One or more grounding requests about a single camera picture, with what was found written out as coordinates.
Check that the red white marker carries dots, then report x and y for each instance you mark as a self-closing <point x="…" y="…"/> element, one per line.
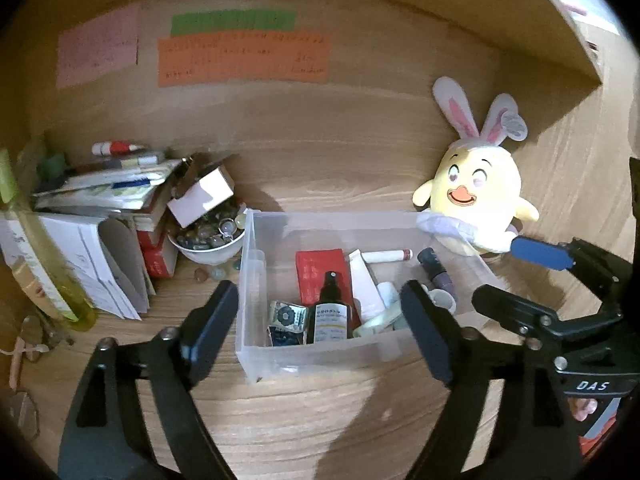
<point x="120" y="148"/>

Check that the small white cardboard box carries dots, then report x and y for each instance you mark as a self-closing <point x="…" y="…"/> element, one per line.
<point x="200" y="200"/>

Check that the mint green stick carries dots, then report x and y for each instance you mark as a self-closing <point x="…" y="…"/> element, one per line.
<point x="375" y="325"/>

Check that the small blue box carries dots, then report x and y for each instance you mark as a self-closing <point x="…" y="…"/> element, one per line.
<point x="285" y="337"/>

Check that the yellow green spray bottle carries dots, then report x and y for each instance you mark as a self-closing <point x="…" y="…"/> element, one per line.
<point x="45" y="270"/>

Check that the orange cream tube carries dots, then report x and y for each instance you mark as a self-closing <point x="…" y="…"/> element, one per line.
<point x="25" y="285"/>

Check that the red box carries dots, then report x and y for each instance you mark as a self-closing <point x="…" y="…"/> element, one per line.
<point x="160" y="260"/>

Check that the green paper note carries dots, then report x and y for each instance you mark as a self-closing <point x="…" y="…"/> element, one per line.
<point x="232" y="22"/>

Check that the green patterned sachet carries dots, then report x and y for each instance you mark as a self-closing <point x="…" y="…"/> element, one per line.
<point x="287" y="316"/>

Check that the stack of books and papers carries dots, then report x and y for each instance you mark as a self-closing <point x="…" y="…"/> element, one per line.
<point x="110" y="185"/>

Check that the loose brown stone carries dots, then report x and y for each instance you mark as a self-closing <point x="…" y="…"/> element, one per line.
<point x="200" y="275"/>

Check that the pink paper note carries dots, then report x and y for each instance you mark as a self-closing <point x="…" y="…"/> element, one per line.
<point x="97" y="45"/>

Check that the wooden shelf board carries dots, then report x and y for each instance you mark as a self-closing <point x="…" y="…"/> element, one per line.
<point x="565" y="25"/>

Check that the pale mint stick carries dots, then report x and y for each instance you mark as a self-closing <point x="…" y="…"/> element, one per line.
<point x="387" y="295"/>

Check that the round eyeglasses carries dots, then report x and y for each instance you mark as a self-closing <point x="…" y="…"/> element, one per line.
<point x="22" y="415"/>

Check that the white bowl of stones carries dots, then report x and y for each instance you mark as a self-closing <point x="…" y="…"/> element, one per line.
<point x="210" y="252"/>

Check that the beige stick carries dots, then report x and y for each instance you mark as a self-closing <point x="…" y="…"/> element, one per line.
<point x="17" y="365"/>

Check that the white squeeze tube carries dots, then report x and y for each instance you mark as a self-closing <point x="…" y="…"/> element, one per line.
<point x="365" y="285"/>

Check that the loose green stone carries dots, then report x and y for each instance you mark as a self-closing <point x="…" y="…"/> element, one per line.
<point x="234" y="265"/>

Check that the folded white papers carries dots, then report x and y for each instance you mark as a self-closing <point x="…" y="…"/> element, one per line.
<point x="100" y="260"/>

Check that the folded eyeglasses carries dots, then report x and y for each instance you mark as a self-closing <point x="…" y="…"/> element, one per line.
<point x="50" y="332"/>

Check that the clear plastic drawer box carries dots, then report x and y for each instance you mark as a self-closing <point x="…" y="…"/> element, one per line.
<point x="320" y="360"/>

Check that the dark green spray bottle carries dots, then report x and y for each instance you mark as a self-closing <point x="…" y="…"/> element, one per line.
<point x="327" y="320"/>

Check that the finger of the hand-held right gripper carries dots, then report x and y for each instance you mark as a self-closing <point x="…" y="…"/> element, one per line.
<point x="540" y="252"/>
<point x="505" y="305"/>

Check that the yellow chick plush toy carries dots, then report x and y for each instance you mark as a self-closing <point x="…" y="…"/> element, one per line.
<point x="480" y="185"/>

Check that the white product box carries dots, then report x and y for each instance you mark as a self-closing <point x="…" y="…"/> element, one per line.
<point x="15" y="240"/>

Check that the red packet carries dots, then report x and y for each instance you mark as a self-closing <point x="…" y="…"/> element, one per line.
<point x="315" y="270"/>

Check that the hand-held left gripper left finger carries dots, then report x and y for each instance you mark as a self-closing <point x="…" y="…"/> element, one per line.
<point x="210" y="330"/>

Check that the purple cosmetic bottle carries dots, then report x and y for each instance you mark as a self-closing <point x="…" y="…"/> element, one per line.
<point x="435" y="267"/>

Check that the person's right hand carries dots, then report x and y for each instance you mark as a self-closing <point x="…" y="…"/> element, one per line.
<point x="582" y="408"/>

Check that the pale pink stick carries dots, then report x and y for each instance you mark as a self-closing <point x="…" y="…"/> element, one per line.
<point x="385" y="256"/>

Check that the loose pale stone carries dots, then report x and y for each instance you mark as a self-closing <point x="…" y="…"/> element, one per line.
<point x="218" y="273"/>

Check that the orange paper note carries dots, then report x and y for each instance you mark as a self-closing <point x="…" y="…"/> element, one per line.
<point x="245" y="60"/>

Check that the orange cloth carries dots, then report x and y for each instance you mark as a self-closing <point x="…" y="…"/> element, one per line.
<point x="600" y="430"/>

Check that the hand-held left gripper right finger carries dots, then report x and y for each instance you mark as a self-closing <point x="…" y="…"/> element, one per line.
<point x="425" y="330"/>

